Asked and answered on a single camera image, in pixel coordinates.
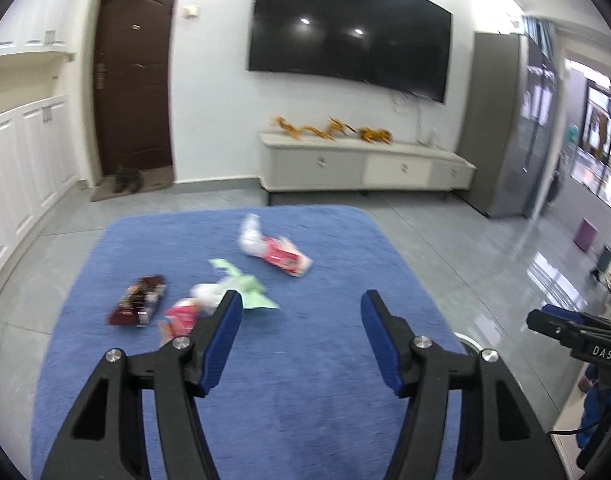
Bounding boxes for green paper wrapper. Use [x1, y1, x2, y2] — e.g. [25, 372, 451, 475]
[208, 258, 280, 311]

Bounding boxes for black wall television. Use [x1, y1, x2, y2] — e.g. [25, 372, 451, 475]
[248, 0, 453, 105]

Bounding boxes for long golden dragon figurine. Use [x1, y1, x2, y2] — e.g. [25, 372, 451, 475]
[270, 116, 335, 142]

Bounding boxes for person's right hand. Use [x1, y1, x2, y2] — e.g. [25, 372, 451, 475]
[577, 362, 609, 449]

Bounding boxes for blue fluffy mat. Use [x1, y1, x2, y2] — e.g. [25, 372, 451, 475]
[30, 205, 473, 480]

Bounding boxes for purple stool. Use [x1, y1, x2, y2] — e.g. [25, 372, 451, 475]
[574, 217, 599, 254]

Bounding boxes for small golden dragon figurine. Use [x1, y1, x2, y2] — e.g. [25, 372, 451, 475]
[326, 117, 359, 139]

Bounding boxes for brown doormat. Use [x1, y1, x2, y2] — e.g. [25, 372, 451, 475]
[90, 167, 175, 203]

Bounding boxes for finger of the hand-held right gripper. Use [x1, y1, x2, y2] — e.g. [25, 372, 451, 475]
[541, 304, 611, 332]
[527, 309, 593, 348]

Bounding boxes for dark brown snack wrapper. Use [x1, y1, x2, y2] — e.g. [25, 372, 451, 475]
[108, 274, 167, 328]

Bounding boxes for blue grey curtain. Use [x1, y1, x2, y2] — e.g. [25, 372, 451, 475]
[523, 16, 556, 62]

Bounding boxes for red and white snack packet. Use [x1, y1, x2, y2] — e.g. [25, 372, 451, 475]
[258, 236, 313, 278]

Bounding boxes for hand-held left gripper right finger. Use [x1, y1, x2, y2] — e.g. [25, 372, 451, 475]
[360, 289, 569, 480]

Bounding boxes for hanging clothes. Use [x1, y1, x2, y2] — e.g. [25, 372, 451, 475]
[589, 105, 611, 162]

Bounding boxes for grey refrigerator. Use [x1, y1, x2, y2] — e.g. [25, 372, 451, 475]
[458, 31, 559, 220]

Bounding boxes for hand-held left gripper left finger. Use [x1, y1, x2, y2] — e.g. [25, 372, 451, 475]
[40, 289, 244, 480]

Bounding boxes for brown entrance door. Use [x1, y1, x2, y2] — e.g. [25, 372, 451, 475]
[92, 0, 180, 181]

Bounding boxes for large white tissue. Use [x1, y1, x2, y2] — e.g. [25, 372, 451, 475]
[238, 214, 269, 257]

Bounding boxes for television cables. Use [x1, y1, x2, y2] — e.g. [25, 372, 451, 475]
[393, 91, 431, 146]

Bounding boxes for white television cabinet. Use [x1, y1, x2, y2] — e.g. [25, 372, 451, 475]
[258, 130, 477, 206]

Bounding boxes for white floor cabinets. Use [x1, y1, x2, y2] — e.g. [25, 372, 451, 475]
[0, 92, 81, 306]

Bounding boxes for small white tissue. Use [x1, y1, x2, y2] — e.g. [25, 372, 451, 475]
[190, 282, 227, 312]

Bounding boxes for golden tiger figurine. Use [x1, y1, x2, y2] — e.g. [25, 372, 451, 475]
[356, 127, 392, 146]

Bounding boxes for white rimmed trash bin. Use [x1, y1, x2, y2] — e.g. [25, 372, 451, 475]
[453, 332, 482, 357]

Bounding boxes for white wall cabinets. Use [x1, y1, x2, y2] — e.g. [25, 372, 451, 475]
[0, 0, 77, 59]

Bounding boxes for red snack wrapper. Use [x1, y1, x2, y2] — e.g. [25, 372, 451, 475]
[158, 297, 207, 346]

